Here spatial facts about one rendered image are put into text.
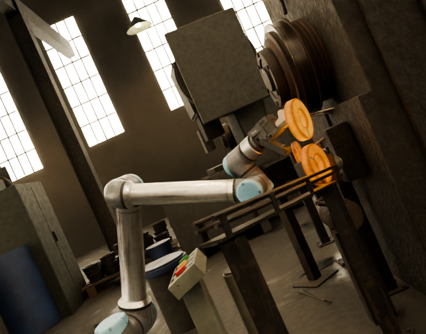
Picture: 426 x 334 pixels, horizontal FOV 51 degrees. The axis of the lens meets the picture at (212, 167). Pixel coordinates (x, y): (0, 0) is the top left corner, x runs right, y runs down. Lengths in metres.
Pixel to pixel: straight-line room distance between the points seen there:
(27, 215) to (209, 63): 2.49
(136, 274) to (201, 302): 0.63
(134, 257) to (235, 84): 3.10
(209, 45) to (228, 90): 0.51
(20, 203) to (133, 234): 3.23
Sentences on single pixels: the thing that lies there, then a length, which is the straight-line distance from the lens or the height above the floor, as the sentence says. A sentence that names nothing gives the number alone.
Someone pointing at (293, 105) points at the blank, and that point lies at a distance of 1.60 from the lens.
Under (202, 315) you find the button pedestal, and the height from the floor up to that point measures 0.44.
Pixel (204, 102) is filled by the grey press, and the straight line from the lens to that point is 4.70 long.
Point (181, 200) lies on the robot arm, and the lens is 1.70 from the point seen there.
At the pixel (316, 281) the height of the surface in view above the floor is 0.01.
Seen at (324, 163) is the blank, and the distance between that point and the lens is 1.67.
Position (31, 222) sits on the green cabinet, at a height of 1.06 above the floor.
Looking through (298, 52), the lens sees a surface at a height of 1.14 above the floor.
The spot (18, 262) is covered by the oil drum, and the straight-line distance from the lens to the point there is 4.94.
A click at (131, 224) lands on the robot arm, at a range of 1.95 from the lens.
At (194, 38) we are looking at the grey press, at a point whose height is 2.13.
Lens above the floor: 0.87
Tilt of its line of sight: 1 degrees down
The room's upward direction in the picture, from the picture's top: 24 degrees counter-clockwise
